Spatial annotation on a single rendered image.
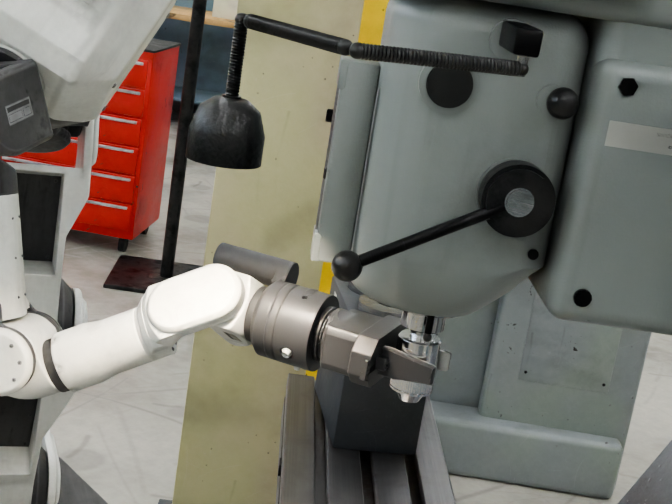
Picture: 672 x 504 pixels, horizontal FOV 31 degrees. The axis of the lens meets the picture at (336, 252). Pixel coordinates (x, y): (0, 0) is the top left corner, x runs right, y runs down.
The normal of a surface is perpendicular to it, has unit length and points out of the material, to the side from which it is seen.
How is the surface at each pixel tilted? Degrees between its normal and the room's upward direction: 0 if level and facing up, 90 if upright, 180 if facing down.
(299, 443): 0
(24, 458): 28
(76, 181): 80
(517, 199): 90
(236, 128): 72
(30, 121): 76
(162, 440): 0
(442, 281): 118
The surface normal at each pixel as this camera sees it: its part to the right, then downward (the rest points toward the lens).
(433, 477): 0.15, -0.95
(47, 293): 0.30, 0.30
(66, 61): -0.04, 0.34
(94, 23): 0.34, -0.25
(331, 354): -0.38, 0.18
